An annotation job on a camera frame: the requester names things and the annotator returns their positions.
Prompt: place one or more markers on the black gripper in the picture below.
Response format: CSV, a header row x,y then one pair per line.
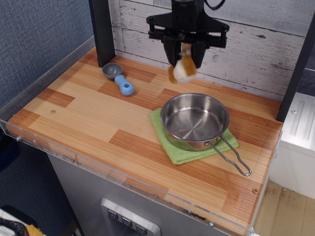
x,y
188,23

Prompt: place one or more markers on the brown and white plush dog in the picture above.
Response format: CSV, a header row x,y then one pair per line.
x,y
185,69

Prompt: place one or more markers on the stainless steel pot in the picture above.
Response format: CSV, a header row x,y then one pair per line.
x,y
196,122

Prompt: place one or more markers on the blue and grey scoop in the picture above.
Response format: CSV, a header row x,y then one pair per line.
x,y
113,71

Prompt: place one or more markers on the green cloth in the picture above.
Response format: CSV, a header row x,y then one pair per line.
x,y
180,156

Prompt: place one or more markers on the white ridged box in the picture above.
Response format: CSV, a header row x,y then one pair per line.
x,y
293,166

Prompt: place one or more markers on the grey cabinet with button panel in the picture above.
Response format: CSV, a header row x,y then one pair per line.
x,y
110,206

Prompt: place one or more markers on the clear acrylic guard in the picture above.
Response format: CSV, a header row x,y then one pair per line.
x,y
104,147

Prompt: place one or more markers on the black vertical post left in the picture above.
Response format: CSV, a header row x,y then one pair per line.
x,y
102,28

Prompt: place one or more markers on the black vertical post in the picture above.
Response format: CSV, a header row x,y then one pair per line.
x,y
297,72
102,28

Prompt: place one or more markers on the black vertical post right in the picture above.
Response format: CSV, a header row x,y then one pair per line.
x,y
297,72

